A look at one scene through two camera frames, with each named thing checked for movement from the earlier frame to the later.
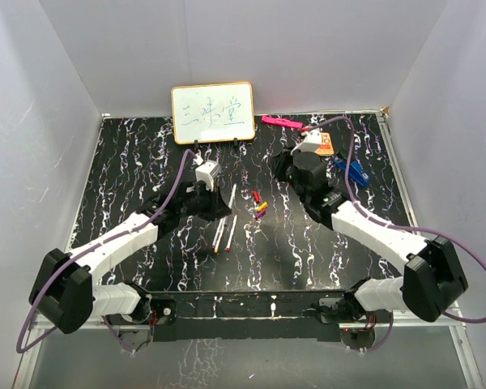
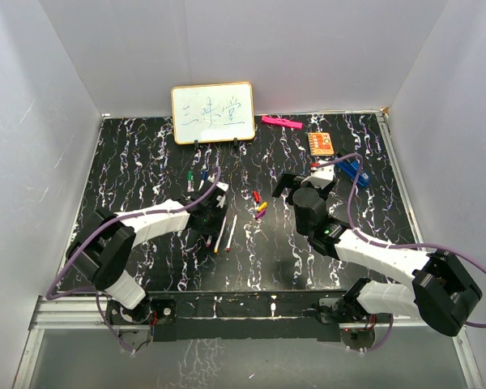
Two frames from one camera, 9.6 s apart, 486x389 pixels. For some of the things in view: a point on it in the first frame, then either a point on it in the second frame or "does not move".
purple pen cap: (262, 213) does not move
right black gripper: (281, 161) to (290, 181)
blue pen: (232, 200) to (203, 173)
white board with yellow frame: (213, 113) does not move
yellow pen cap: (262, 207) does not move
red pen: (232, 233) does not move
